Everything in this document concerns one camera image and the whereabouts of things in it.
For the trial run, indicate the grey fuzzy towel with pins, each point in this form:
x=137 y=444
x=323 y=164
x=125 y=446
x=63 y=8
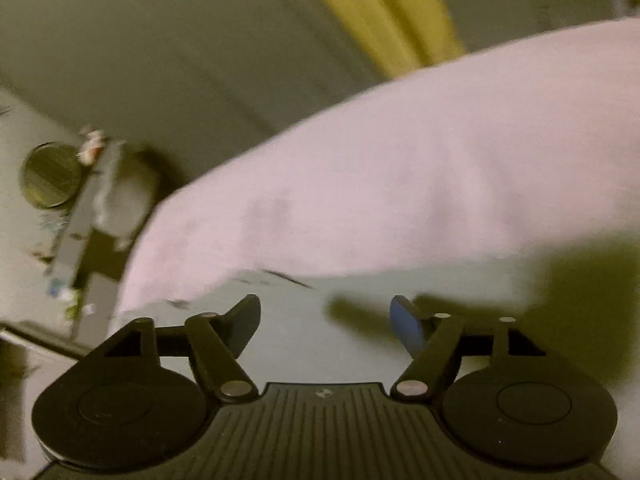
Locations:
x=310 y=340

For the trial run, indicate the dark cluttered shelf unit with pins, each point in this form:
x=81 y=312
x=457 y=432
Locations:
x=95 y=220

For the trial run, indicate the round brass-coloured disc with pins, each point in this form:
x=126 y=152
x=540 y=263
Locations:
x=50 y=175

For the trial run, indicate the grey-green curtain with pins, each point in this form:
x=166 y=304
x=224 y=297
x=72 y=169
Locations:
x=175 y=45

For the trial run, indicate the yellow curtain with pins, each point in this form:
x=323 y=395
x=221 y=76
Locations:
x=380 y=10

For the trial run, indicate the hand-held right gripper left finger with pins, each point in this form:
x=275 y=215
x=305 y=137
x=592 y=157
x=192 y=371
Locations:
x=245 y=321

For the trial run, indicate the pink bed blanket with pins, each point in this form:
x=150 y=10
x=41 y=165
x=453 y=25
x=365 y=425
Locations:
x=400 y=185

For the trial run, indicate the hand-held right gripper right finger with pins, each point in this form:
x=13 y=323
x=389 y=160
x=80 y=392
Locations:
x=407 y=325

